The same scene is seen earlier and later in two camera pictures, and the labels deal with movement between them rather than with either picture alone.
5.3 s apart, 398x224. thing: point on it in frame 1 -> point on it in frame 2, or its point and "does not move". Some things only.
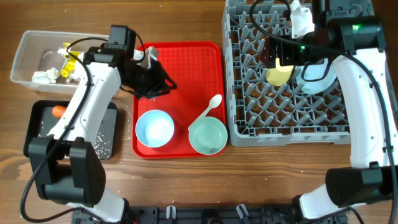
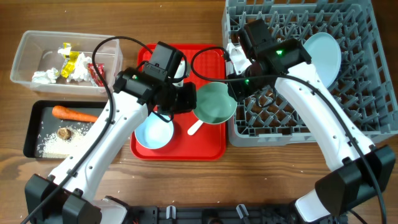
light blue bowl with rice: x=155 y=128 does not move
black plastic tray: x=44 y=115 does not move
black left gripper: x=154 y=79 -> x=189 y=97
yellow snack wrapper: x=69 y=66 does not move
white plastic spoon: x=214 y=102 -> x=194 y=127
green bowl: x=208 y=135 -> x=214 y=104
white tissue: x=79 y=72 does not move
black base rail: x=206 y=214 does not move
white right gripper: x=284 y=52 -> x=239 y=93
